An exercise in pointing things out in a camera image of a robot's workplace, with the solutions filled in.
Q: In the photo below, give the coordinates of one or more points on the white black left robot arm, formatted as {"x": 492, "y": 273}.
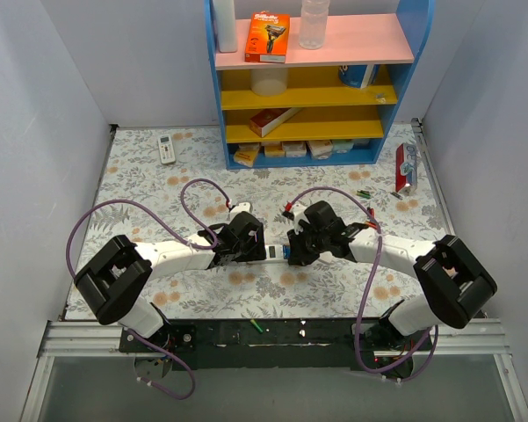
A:
{"x": 112, "y": 281}

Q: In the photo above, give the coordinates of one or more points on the white battery cover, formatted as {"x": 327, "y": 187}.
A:
{"x": 326, "y": 259}

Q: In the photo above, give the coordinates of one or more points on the blue shelf unit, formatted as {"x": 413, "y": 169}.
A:
{"x": 329, "y": 109}

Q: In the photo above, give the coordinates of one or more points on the clear plastic bottle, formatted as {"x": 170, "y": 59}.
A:
{"x": 313, "y": 21}

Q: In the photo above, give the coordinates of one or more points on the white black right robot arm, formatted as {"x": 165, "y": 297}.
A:
{"x": 454, "y": 282}

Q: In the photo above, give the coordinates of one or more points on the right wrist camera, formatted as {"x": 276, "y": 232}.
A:
{"x": 296, "y": 213}

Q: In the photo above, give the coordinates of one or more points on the aluminium frame rail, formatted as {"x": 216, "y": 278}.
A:
{"x": 80, "y": 339}

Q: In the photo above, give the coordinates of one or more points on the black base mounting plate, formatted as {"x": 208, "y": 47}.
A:
{"x": 235, "y": 343}

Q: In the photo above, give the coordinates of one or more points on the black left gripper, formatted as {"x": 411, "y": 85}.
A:
{"x": 255, "y": 245}

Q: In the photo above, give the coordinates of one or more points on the red toothpaste box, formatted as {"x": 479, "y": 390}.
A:
{"x": 406, "y": 169}

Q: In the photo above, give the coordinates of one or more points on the orange razor box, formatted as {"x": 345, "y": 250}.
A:
{"x": 267, "y": 39}

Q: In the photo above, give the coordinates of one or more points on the tissue pack green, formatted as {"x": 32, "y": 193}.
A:
{"x": 342, "y": 146}

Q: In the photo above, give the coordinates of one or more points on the white bottle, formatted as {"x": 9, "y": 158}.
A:
{"x": 224, "y": 17}

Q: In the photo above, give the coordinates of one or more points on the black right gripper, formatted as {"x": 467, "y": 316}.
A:
{"x": 299, "y": 248}

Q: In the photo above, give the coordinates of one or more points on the yellow red small box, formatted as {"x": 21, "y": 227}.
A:
{"x": 246, "y": 154}

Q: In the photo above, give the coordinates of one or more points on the white translucent cup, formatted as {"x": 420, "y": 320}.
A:
{"x": 268, "y": 82}

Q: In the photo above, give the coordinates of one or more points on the white air conditioner remote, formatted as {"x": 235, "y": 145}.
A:
{"x": 166, "y": 150}

